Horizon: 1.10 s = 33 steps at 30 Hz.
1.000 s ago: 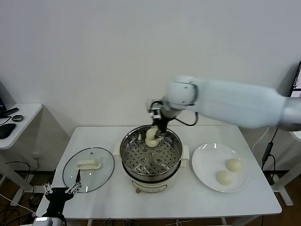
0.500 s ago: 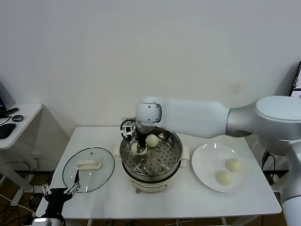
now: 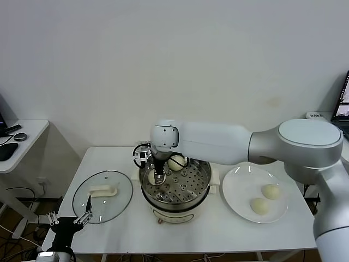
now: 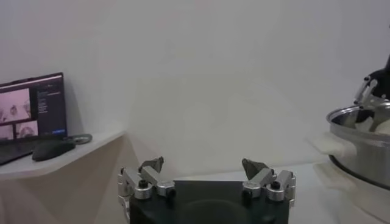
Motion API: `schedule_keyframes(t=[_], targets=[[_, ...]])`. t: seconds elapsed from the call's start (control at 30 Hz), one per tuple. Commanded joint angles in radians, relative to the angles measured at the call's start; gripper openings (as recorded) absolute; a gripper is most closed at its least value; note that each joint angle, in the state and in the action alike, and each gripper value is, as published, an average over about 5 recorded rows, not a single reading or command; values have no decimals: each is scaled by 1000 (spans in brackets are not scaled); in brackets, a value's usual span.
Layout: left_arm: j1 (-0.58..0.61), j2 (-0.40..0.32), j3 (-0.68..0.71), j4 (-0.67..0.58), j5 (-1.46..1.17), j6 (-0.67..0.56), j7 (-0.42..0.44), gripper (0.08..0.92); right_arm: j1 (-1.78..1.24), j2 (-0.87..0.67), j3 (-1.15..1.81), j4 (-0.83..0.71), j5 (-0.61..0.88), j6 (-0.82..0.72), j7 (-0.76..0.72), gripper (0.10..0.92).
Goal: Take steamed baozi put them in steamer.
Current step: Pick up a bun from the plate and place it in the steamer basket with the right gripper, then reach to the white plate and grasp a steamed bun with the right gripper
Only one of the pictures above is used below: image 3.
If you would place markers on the black remote control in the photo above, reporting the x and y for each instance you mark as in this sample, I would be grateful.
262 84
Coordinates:
13 128

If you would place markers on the round black disc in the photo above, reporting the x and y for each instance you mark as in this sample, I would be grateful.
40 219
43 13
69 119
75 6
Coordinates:
20 137

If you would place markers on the printed label sticker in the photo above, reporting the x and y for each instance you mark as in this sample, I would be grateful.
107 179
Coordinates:
316 115

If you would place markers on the white side desk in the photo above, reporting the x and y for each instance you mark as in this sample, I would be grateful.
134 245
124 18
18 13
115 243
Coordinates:
328 116
32 136

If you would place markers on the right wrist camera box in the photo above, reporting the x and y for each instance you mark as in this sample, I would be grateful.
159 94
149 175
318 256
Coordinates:
141 155

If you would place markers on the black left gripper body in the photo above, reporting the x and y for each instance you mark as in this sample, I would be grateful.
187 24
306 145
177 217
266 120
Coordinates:
65 232

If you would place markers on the black computer mouse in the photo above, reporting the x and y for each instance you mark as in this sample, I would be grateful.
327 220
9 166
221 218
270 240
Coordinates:
8 151

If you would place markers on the white steamed baozi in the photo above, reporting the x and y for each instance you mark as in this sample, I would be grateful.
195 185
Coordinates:
270 191
151 177
259 206
178 165

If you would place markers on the black laptop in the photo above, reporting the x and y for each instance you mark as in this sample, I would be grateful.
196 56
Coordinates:
342 109

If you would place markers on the white round plate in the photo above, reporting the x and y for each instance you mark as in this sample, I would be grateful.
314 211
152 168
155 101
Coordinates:
245 202

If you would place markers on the white wall socket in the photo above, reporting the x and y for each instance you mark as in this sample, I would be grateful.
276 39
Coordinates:
41 180

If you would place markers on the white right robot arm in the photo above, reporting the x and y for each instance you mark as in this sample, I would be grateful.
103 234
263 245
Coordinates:
218 144

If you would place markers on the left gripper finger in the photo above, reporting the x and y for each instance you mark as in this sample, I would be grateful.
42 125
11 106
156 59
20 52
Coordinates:
52 218
88 203

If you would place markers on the stainless steel steamer basket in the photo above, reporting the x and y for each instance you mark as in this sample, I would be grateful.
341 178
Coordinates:
191 185

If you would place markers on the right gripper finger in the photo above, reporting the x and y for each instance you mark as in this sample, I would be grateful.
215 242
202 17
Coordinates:
160 180

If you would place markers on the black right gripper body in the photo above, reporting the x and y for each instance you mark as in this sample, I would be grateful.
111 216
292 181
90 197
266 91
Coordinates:
160 167

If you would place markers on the dark monitor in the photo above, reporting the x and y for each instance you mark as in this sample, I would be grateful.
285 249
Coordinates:
2 117

